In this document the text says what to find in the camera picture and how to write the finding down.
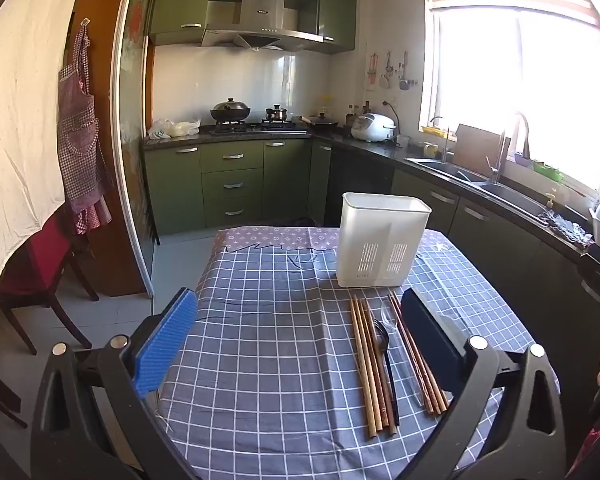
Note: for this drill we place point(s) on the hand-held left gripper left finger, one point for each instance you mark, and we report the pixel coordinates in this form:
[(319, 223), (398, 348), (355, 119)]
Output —
[(165, 345)]

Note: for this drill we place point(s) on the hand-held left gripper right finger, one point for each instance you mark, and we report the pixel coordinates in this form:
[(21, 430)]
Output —
[(430, 340)]

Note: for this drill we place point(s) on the clear plastic spoon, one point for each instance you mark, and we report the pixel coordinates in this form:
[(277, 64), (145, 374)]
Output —
[(390, 312)]

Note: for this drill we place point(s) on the black spoon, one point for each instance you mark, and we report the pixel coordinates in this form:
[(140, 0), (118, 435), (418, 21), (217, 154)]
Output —
[(381, 332)]

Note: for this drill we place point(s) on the white plastic utensil holder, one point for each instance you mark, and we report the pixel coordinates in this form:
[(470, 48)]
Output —
[(380, 230)]

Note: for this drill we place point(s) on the person's right forearm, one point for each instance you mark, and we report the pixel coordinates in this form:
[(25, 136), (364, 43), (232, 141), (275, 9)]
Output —
[(592, 445)]

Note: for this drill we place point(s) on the hanging kitchen utensils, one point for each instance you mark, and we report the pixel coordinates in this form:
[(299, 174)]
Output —
[(402, 75)]

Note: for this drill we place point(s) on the reddish dark chopstick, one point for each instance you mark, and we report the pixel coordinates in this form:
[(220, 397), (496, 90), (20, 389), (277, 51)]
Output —
[(434, 395), (412, 360), (441, 392)]

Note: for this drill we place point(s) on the dark wooden chopsticks pair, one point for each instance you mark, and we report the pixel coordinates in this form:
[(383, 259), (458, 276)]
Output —
[(420, 365)]

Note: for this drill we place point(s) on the grey dish rag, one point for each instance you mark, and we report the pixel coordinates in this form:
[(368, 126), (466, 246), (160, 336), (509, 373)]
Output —
[(565, 227)]

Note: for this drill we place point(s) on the blue checked tablecloth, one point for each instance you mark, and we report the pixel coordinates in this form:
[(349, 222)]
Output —
[(270, 320)]

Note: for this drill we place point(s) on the green tray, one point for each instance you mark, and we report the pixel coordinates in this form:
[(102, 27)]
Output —
[(547, 172)]

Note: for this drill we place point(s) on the steel double sink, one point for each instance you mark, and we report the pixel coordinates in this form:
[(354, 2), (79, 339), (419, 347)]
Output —
[(510, 197)]

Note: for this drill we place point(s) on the green sink base cabinet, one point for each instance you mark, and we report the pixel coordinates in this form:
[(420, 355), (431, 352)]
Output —
[(480, 230)]

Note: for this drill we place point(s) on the green drawer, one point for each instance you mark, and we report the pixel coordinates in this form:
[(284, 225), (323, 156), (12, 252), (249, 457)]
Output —
[(232, 156), (232, 211), (232, 185)]

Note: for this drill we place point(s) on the red wooden chair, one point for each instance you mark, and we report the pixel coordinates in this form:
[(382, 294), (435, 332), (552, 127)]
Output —
[(35, 265)]

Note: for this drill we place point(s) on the grey patterned cloth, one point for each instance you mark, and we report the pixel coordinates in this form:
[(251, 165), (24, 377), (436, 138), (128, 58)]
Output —
[(280, 237)]

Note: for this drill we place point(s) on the tall steel faucet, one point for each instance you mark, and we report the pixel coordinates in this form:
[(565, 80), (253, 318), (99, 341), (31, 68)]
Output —
[(501, 150)]

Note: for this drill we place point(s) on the black bag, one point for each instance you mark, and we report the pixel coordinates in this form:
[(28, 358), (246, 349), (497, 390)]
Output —
[(302, 222)]

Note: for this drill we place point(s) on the brown cutting board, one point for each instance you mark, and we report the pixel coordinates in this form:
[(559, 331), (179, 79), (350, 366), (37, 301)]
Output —
[(480, 147)]

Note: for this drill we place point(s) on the sliding glass door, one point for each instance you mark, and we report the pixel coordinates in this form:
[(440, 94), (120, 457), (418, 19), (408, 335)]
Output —
[(132, 160)]

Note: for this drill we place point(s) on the yellow mug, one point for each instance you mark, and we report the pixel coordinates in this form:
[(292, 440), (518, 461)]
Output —
[(429, 150)]

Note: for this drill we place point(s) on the small steel faucet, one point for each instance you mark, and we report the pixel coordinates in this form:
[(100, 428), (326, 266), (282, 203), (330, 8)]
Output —
[(445, 147)]

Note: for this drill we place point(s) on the kitchen window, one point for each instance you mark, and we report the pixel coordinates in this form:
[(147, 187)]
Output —
[(530, 85)]

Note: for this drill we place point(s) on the yellow tray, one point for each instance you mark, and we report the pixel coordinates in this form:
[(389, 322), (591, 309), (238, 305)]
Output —
[(437, 131)]

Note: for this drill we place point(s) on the red checked apron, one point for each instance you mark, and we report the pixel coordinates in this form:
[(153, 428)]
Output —
[(80, 150)]

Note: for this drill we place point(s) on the white plastic bag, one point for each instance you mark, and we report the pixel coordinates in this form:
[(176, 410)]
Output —
[(175, 129)]

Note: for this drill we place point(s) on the white rice cooker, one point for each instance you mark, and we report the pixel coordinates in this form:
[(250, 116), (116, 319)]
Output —
[(372, 127)]

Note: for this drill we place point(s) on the seasoning bottles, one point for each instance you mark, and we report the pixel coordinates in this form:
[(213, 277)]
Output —
[(357, 115)]

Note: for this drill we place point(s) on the black gas stove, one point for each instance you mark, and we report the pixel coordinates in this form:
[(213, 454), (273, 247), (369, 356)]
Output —
[(260, 126)]

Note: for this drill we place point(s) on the black frying pan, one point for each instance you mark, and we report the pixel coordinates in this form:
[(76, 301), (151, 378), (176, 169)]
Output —
[(324, 121)]

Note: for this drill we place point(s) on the black wok with lid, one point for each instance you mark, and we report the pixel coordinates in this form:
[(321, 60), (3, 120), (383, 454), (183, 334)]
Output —
[(230, 109)]

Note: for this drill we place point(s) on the steel range hood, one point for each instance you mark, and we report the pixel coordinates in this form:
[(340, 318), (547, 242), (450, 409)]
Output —
[(262, 15)]

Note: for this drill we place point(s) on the wall poster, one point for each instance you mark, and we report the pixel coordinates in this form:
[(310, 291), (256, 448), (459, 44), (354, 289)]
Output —
[(372, 72)]

